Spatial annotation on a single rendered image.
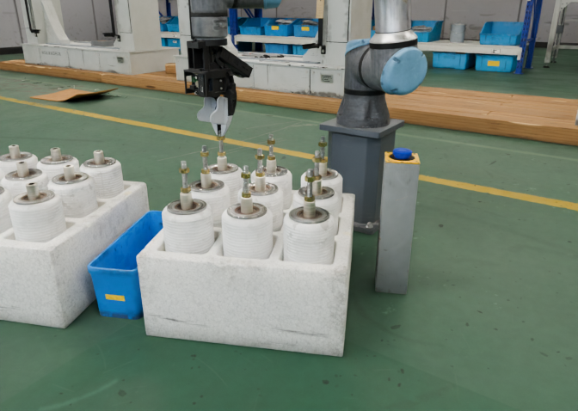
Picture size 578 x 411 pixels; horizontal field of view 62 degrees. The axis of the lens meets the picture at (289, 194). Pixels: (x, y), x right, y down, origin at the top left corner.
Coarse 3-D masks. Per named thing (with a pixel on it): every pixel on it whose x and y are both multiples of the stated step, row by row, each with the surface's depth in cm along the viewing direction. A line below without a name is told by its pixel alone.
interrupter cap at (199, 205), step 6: (174, 204) 93; (180, 204) 94; (198, 204) 93; (204, 204) 93; (168, 210) 90; (174, 210) 91; (180, 210) 91; (186, 210) 91; (192, 210) 90; (198, 210) 90
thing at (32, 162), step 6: (36, 156) 125; (0, 162) 120; (6, 162) 119; (12, 162) 119; (30, 162) 122; (36, 162) 124; (0, 168) 119; (6, 168) 119; (12, 168) 119; (30, 168) 122; (36, 168) 124; (6, 174) 120
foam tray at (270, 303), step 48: (336, 240) 95; (144, 288) 92; (192, 288) 90; (240, 288) 88; (288, 288) 86; (336, 288) 85; (192, 336) 94; (240, 336) 92; (288, 336) 90; (336, 336) 88
